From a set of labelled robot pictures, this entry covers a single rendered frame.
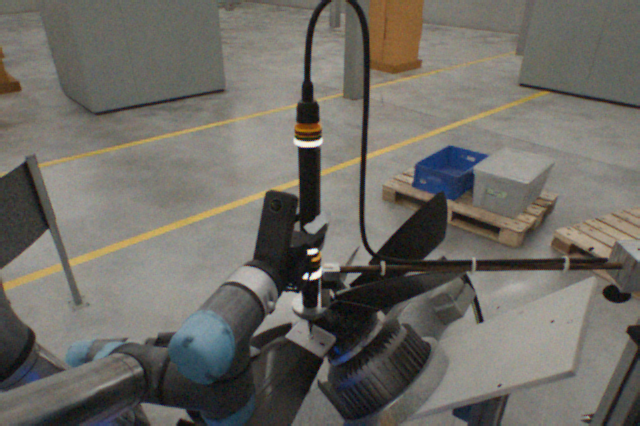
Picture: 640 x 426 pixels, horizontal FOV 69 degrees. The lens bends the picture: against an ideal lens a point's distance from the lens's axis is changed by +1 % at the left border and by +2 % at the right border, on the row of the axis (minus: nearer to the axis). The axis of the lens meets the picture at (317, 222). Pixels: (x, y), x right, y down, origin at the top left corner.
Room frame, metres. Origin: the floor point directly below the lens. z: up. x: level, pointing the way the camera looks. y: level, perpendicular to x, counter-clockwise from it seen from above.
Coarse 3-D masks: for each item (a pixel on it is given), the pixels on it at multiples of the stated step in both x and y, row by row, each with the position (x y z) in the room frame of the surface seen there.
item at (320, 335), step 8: (304, 320) 0.73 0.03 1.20; (296, 328) 0.71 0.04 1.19; (304, 328) 0.71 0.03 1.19; (312, 328) 0.71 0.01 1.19; (320, 328) 0.71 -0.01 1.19; (288, 336) 0.69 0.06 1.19; (296, 336) 0.69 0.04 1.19; (304, 336) 0.69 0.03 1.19; (320, 336) 0.69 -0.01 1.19; (328, 336) 0.69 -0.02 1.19; (304, 344) 0.67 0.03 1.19; (312, 344) 0.67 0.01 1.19; (320, 344) 0.67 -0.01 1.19; (328, 344) 0.67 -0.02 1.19; (320, 352) 0.66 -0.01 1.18
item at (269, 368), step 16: (272, 352) 0.65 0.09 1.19; (288, 352) 0.65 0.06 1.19; (304, 352) 0.65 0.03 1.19; (256, 368) 0.62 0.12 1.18; (272, 368) 0.61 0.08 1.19; (288, 368) 0.61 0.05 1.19; (304, 368) 0.61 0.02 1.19; (256, 384) 0.58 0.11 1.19; (272, 384) 0.58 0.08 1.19; (288, 384) 0.58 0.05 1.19; (304, 384) 0.58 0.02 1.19; (256, 400) 0.54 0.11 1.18; (272, 400) 0.54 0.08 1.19; (288, 400) 0.54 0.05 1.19; (192, 416) 0.54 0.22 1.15; (256, 416) 0.51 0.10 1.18; (272, 416) 0.51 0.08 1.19; (288, 416) 0.51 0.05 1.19
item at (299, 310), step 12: (324, 264) 0.70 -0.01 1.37; (336, 264) 0.70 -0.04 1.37; (324, 276) 0.68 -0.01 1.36; (336, 276) 0.68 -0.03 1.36; (324, 288) 0.67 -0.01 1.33; (336, 288) 0.67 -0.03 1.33; (300, 300) 0.70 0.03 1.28; (324, 300) 0.68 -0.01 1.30; (300, 312) 0.66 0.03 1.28; (312, 312) 0.66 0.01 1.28; (324, 312) 0.67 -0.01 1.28
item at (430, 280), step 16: (432, 272) 0.57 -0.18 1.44; (448, 272) 0.59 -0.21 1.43; (464, 272) 0.60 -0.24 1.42; (352, 288) 0.53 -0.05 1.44; (368, 288) 0.60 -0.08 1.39; (384, 288) 0.61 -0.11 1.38; (400, 288) 0.62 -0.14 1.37; (416, 288) 0.63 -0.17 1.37; (432, 288) 0.63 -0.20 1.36; (368, 304) 0.69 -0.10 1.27; (384, 304) 0.68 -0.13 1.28
